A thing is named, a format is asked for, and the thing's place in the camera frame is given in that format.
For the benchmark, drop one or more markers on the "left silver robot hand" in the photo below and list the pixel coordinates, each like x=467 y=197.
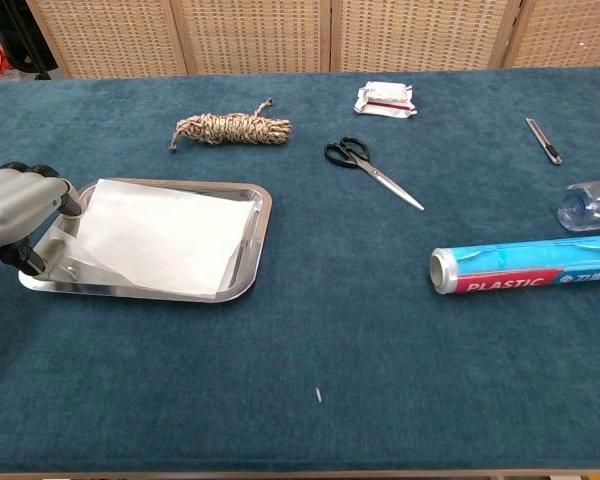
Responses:
x=10 y=210

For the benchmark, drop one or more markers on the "white parchment paper sheet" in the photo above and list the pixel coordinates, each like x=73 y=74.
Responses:
x=165 y=235

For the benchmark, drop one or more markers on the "silver metal tray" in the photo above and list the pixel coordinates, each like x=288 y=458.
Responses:
x=242 y=280

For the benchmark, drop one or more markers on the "black tripod stand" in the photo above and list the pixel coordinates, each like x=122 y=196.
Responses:
x=32 y=45

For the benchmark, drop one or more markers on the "wicker folding screen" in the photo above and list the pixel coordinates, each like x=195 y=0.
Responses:
x=255 y=35

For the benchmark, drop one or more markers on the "blue plush table cover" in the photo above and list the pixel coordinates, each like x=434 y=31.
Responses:
x=300 y=350

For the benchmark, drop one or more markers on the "tiny white paper scrap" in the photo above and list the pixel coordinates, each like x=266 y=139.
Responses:
x=318 y=395

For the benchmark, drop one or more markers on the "white gauze packet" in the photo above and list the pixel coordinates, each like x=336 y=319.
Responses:
x=385 y=97

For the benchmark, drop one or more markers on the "blue plastic wrap roll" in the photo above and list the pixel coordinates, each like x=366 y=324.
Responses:
x=520 y=265

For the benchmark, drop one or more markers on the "silver utility knife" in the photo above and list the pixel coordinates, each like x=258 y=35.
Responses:
x=545 y=141

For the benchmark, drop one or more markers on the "clear plastic water bottle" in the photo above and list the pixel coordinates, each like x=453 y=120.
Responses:
x=595 y=207

